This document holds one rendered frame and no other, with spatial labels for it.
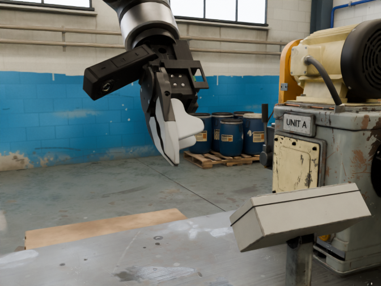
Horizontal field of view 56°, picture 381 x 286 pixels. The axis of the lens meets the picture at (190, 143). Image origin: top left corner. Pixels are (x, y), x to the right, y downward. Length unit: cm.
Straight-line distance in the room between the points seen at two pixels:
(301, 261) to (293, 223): 8
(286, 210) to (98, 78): 29
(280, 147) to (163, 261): 42
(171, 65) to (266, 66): 663
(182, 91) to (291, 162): 50
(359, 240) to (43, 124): 507
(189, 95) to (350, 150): 42
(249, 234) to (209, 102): 599
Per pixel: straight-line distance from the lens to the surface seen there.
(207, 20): 643
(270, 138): 106
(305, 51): 96
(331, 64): 95
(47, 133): 561
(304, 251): 51
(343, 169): 83
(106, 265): 91
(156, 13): 58
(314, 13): 790
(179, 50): 57
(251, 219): 45
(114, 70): 50
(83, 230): 283
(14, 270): 95
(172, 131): 46
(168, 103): 47
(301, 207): 47
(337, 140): 84
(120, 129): 581
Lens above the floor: 122
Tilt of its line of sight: 10 degrees down
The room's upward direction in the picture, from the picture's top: straight up
